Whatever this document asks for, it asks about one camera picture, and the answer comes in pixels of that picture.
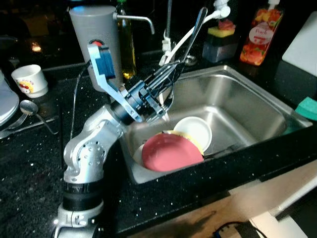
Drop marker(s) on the teal wavy sponge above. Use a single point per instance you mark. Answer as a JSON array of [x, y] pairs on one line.
[[308, 109]]

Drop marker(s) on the white tiered storage tower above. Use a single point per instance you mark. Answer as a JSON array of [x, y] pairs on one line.
[[7, 104]]

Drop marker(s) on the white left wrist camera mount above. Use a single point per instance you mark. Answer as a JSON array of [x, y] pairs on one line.
[[105, 64]]

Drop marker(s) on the white bowl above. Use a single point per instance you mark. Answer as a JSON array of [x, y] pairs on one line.
[[195, 130]]

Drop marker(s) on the round metal sink cap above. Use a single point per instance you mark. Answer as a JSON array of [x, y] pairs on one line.
[[190, 60]]

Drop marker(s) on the pink scrubber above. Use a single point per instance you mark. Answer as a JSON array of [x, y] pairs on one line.
[[226, 25]]

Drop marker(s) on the pink round plate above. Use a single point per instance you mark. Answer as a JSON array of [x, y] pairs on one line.
[[168, 153]]

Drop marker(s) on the grey cylindrical water filter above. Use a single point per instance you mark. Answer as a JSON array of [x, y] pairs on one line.
[[94, 29]]

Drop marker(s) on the brown wooden cabinet door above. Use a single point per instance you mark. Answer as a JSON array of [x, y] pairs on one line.
[[223, 208]]

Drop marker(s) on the yellow sponge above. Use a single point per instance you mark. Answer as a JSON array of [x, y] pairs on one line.
[[213, 32]]

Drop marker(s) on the yellow oil bottle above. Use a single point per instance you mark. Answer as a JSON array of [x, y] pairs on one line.
[[126, 54]]

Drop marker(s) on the white plate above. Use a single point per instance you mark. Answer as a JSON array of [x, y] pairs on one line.
[[137, 156]]

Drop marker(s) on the orange peach soap bottle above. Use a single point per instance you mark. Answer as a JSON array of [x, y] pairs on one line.
[[260, 42]]

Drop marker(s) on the stainless steel sink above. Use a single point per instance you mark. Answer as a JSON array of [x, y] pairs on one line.
[[237, 109]]

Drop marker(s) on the white faucet adapter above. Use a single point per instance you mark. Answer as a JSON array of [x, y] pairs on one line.
[[223, 9]]

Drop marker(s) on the dark sponge holder box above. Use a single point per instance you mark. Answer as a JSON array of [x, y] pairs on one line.
[[220, 49]]

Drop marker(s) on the white cartoon print mug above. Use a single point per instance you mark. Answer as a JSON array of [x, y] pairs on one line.
[[29, 82]]

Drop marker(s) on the white cutting board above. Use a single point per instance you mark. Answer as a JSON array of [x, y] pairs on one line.
[[303, 42]]

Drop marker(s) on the large silver spoon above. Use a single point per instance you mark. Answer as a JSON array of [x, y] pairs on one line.
[[28, 107]]

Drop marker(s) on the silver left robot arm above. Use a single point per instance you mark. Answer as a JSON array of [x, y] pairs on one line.
[[86, 153]]

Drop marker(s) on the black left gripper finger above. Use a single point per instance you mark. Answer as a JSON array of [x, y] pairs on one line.
[[167, 75], [173, 94]]

